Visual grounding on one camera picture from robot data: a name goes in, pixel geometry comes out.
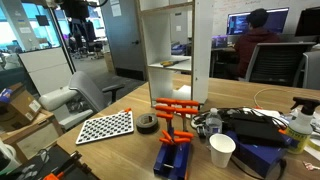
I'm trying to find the black tape roll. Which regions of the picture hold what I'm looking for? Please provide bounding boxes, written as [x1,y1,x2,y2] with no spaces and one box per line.
[135,112,160,135]

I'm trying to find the yellow tape roll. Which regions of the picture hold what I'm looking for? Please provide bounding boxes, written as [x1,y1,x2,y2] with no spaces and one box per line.
[306,134,320,153]

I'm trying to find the white wooden shelf unit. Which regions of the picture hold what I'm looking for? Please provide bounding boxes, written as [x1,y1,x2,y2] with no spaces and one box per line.
[134,0,215,108]

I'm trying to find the clear plastic water bottle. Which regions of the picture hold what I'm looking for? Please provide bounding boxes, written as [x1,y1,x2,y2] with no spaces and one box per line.
[205,107,223,149]

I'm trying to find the black white calibration board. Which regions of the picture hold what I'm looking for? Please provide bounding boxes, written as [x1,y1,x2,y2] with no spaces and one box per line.
[75,110,135,146]

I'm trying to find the grey door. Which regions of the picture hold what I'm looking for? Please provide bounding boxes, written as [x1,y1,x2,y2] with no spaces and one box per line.
[99,0,148,82]

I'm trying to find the grey office chair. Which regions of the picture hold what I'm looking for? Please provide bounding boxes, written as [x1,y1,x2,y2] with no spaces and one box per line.
[38,70,126,132]

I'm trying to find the white paper cup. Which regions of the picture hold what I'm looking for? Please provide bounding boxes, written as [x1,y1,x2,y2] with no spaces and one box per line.
[209,133,237,169]

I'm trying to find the computer monitor with code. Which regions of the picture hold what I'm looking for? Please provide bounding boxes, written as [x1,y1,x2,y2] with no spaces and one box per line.
[226,7,290,36]

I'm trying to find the black flat electronic device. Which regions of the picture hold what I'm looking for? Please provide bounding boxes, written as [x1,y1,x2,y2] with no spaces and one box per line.
[229,112,288,148]

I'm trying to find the person in maroon hoodie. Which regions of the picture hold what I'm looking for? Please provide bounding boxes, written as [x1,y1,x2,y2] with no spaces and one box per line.
[233,7,282,80]

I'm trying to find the blue cardboard box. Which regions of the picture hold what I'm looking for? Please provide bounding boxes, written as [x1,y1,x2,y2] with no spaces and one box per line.
[225,129,294,179]

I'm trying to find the black mesh office chair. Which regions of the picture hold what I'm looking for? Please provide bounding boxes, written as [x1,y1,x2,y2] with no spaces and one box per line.
[243,41,317,88]

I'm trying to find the black equipment with orange parts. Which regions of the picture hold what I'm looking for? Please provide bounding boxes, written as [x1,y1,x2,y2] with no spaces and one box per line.
[0,143,101,180]

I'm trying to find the small wooden side table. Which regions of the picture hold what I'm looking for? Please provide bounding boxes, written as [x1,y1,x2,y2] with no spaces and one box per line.
[0,109,64,164]

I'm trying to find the brown cardboard box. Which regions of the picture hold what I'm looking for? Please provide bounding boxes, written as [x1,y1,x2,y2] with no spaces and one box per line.
[0,82,43,132]

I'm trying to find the spray bottle black trigger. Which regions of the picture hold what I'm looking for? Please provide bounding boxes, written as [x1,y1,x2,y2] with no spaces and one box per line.
[285,96,320,155]

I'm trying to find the grey chair back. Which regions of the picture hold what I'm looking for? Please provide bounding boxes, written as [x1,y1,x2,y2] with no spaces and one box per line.
[292,49,320,91]

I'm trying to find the dark computer monitor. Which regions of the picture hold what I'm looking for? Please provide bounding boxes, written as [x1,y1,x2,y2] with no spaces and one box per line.
[294,6,320,38]

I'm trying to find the white round container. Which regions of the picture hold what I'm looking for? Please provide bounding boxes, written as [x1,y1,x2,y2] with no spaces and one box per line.
[0,139,22,176]

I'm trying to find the red white wrapped candy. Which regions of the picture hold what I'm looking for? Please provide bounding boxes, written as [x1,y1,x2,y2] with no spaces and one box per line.
[302,160,320,172]

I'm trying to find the yellow black handled scissors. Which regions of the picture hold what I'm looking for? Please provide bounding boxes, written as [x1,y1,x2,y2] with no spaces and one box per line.
[159,58,190,68]

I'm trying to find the black cable bundle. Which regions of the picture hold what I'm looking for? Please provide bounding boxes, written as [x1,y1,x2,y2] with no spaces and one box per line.
[190,106,291,138]

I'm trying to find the white cable loop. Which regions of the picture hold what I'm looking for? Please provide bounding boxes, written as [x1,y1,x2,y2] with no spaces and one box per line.
[252,87,301,109]

